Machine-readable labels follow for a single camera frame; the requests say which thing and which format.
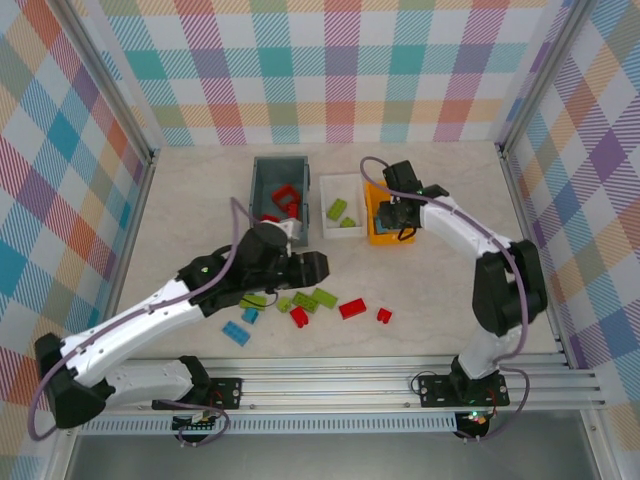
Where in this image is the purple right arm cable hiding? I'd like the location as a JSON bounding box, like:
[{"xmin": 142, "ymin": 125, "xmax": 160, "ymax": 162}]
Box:
[{"xmin": 360, "ymin": 156, "xmax": 534, "ymax": 444}]

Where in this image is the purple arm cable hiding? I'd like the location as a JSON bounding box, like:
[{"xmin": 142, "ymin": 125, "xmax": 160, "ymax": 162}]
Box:
[
  {"xmin": 360, "ymin": 156, "xmax": 534, "ymax": 444},
  {"xmin": 27, "ymin": 197, "xmax": 281, "ymax": 449}
]

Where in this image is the green two-by-four lego brick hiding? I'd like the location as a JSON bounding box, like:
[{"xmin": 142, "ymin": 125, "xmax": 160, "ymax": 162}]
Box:
[{"xmin": 291, "ymin": 290, "xmax": 321, "ymax": 313}]

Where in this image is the aluminium side rail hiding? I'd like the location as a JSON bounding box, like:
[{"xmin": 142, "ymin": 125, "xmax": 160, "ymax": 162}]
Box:
[{"xmin": 102, "ymin": 148, "xmax": 159, "ymax": 326}]

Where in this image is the red two-by-four lego brick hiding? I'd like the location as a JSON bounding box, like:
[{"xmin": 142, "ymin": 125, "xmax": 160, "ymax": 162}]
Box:
[{"xmin": 338, "ymin": 297, "xmax": 368, "ymax": 321}]

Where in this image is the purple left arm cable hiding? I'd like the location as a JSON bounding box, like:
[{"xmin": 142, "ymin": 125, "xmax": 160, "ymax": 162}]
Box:
[{"xmin": 27, "ymin": 197, "xmax": 281, "ymax": 449}]

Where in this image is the aluminium frame post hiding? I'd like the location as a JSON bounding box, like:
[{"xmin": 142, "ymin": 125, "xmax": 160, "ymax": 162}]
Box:
[
  {"xmin": 493, "ymin": 0, "xmax": 599, "ymax": 152},
  {"xmin": 62, "ymin": 0, "xmax": 161, "ymax": 167}
]

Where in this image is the slotted grey cable duct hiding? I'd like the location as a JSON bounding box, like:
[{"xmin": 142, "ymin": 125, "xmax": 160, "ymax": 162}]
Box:
[{"xmin": 77, "ymin": 411, "xmax": 474, "ymax": 437}]

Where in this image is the large red lego arch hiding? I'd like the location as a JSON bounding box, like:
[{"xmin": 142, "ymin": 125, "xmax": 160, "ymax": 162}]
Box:
[{"xmin": 271, "ymin": 184, "xmax": 304, "ymax": 209}]

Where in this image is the grey plastic bin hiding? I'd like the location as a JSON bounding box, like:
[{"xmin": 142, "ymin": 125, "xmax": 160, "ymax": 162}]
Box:
[{"xmin": 251, "ymin": 155, "xmax": 312, "ymax": 249}]

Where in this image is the white plastic bin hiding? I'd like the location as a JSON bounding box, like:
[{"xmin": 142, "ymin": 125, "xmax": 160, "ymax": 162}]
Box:
[{"xmin": 318, "ymin": 172, "xmax": 367, "ymax": 240}]

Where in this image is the black left camera cable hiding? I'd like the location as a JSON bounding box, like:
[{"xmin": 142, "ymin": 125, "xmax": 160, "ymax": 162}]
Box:
[{"xmin": 243, "ymin": 287, "xmax": 282, "ymax": 309}]

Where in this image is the wide aluminium mounting rail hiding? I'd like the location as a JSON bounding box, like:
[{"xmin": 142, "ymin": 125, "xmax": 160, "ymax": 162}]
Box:
[{"xmin": 122, "ymin": 353, "xmax": 604, "ymax": 414}]

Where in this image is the yellow plastic bin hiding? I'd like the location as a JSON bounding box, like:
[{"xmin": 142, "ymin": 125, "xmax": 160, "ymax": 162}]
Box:
[{"xmin": 363, "ymin": 180, "xmax": 417, "ymax": 248}]

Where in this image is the blue two-by-four lego brick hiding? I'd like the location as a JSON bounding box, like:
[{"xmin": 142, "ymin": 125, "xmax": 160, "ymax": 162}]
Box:
[{"xmin": 221, "ymin": 319, "xmax": 252, "ymax": 348}]

